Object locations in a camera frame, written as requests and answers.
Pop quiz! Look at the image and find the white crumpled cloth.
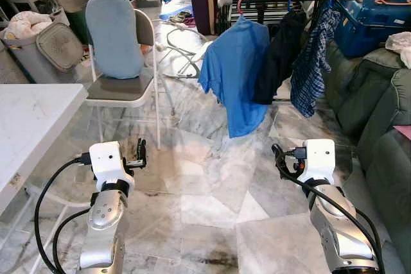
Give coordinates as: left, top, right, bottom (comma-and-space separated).
385, 31, 411, 68

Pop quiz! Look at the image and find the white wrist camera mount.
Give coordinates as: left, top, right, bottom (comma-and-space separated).
89, 141, 136, 191
297, 139, 336, 186

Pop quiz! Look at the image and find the pink cloth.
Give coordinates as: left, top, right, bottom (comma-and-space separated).
393, 124, 411, 141

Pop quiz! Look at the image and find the white folding chair grey seat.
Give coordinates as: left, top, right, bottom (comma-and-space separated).
85, 8, 162, 151

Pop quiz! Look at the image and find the red hanger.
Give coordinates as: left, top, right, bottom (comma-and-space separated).
236, 0, 249, 18

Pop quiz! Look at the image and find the green sofa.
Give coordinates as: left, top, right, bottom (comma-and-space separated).
323, 42, 411, 274

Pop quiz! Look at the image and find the white tubular frame seat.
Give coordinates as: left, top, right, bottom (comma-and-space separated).
153, 19, 216, 80

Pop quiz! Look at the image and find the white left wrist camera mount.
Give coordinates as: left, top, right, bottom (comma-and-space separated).
89, 141, 136, 191

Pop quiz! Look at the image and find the white folding table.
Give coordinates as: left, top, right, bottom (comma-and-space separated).
0, 83, 89, 223

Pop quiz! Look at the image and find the grey laundry hamper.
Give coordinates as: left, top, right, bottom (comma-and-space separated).
0, 21, 85, 85

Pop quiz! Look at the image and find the light blue cushion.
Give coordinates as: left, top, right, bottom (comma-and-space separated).
85, 0, 146, 80

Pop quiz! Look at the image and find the purple armchair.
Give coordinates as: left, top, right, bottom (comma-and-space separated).
189, 0, 220, 36

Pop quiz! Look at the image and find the white crumpled laundry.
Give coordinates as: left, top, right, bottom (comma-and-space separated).
3, 11, 54, 39

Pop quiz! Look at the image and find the navy garment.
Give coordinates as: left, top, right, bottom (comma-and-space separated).
252, 10, 308, 105

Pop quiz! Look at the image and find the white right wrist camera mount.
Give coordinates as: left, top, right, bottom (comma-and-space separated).
297, 139, 336, 186

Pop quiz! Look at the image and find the blue plaid shirt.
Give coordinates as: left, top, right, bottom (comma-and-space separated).
290, 8, 342, 119

